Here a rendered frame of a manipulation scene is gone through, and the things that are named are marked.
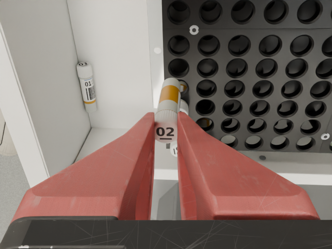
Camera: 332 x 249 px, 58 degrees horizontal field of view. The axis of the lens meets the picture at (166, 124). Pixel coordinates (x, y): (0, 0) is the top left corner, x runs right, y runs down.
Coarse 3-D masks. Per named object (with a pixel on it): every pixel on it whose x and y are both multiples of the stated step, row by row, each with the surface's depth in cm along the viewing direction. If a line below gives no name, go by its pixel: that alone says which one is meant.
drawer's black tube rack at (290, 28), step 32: (224, 0) 16; (256, 0) 16; (288, 0) 16; (320, 0) 16; (192, 32) 17; (224, 32) 17; (256, 32) 17; (288, 32) 17; (320, 32) 17; (224, 64) 18; (256, 64) 18; (288, 64) 18; (320, 64) 21; (192, 96) 20; (224, 96) 20; (256, 96) 20; (288, 96) 20; (320, 96) 19; (224, 128) 21; (256, 128) 21; (288, 128) 21; (320, 128) 20
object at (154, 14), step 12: (156, 0) 22; (156, 12) 22; (156, 24) 23; (156, 36) 23; (156, 48) 23; (156, 60) 24; (156, 72) 25; (156, 84) 25; (156, 96) 26; (156, 108) 27
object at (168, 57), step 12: (168, 0) 17; (180, 0) 17; (192, 0) 17; (168, 12) 17; (192, 12) 17; (168, 24) 17; (180, 24) 17; (192, 24) 17; (168, 36) 18; (192, 36) 18; (168, 48) 18; (192, 48) 18; (168, 60) 19; (192, 60) 18; (168, 72) 19; (192, 72) 19; (192, 84) 19; (168, 144) 22
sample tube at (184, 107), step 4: (180, 84) 22; (184, 84) 22; (184, 88) 22; (180, 100) 20; (180, 104) 19; (184, 104) 20; (180, 108) 19; (184, 108) 19; (188, 108) 20; (184, 112) 19
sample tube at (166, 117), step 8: (168, 80) 16; (176, 80) 16; (168, 88) 15; (176, 88) 15; (160, 96) 15; (168, 96) 14; (176, 96) 15; (160, 104) 14; (168, 104) 14; (176, 104) 14; (160, 112) 13; (168, 112) 13; (176, 112) 13; (160, 120) 13; (168, 120) 13; (176, 120) 13; (160, 128) 13; (168, 128) 13; (176, 128) 13; (160, 136) 13; (168, 136) 13; (176, 136) 13
